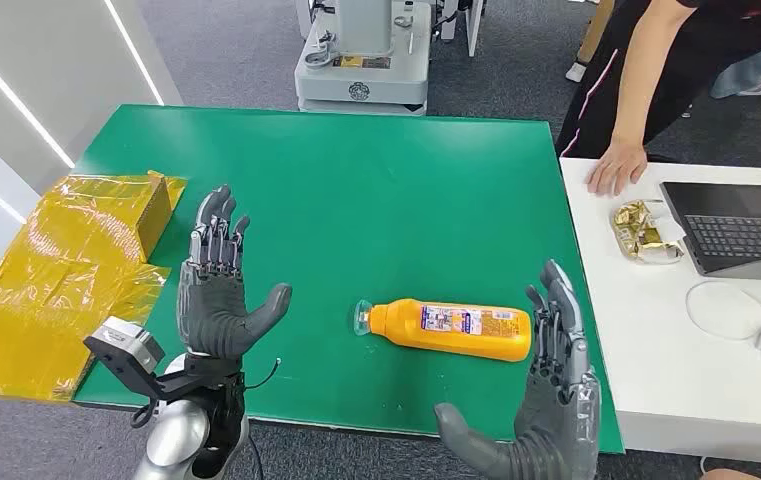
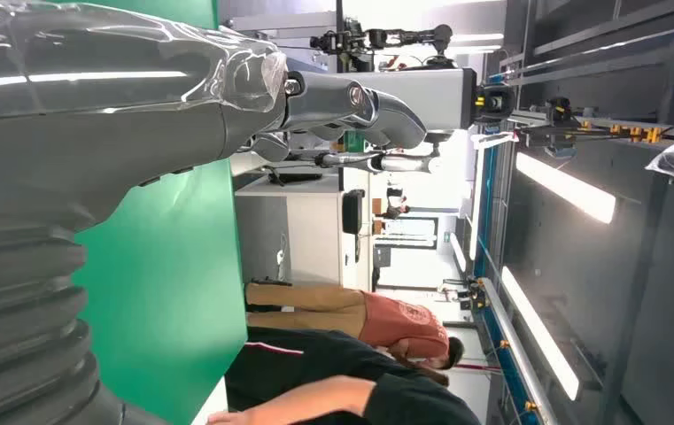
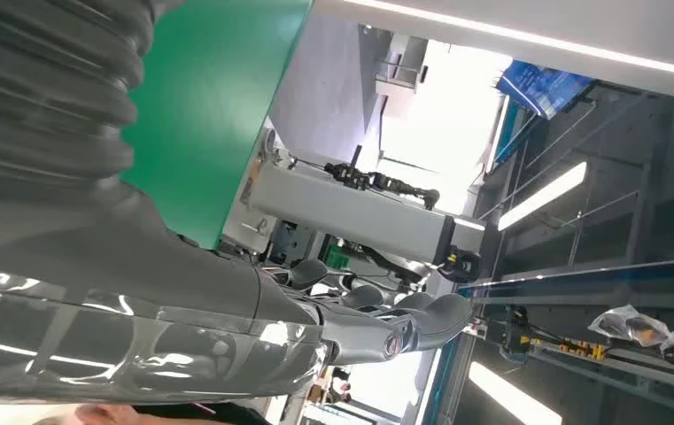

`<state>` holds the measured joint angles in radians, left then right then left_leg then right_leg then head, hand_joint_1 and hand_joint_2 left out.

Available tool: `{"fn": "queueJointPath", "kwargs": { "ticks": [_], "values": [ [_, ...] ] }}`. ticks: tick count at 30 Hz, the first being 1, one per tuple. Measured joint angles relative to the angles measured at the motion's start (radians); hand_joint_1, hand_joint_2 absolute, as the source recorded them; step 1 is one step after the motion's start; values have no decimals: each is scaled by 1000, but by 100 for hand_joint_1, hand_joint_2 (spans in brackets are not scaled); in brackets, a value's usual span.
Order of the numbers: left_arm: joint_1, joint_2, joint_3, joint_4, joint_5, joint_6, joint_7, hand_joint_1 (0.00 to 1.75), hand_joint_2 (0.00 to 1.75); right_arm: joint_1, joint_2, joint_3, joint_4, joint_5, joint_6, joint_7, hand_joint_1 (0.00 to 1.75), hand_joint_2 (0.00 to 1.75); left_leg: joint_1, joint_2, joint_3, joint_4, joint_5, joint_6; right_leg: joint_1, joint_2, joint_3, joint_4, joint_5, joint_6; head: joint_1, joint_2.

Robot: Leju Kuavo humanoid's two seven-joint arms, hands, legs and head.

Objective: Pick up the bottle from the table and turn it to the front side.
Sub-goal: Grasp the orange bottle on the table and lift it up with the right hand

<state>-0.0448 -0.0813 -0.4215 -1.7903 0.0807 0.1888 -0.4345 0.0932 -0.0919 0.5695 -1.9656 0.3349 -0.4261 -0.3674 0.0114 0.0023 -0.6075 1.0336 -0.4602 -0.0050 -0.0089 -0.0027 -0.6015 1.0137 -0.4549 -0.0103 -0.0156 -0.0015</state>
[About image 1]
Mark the yellow film wrapped cardboard box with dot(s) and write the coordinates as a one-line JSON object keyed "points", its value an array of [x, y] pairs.
{"points": [[55, 278]]}

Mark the gold foil wrapper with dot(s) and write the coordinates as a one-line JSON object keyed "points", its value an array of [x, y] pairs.
{"points": [[638, 235]]}

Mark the dark grey laptop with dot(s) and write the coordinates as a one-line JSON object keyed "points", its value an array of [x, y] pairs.
{"points": [[738, 225]]}

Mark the white stand panel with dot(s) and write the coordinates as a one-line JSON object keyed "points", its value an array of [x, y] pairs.
{"points": [[473, 23]]}

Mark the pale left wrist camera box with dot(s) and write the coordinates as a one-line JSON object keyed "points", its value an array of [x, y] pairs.
{"points": [[125, 341]]}

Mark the orange plastic bottle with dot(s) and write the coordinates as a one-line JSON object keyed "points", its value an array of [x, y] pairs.
{"points": [[406, 328]]}

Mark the white table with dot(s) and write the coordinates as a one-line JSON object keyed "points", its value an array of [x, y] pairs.
{"points": [[658, 344]]}

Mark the grey wheeled machine base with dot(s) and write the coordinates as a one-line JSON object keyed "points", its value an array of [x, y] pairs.
{"points": [[367, 73]]}

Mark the person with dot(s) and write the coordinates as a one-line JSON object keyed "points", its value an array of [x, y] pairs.
{"points": [[593, 33], [748, 76], [652, 60]]}

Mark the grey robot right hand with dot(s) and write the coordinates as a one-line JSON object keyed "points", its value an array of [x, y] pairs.
{"points": [[555, 424]]}

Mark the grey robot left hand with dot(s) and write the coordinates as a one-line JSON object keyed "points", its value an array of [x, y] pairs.
{"points": [[211, 311]]}

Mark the person's hand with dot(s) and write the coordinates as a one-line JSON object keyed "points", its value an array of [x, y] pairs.
{"points": [[615, 169]]}

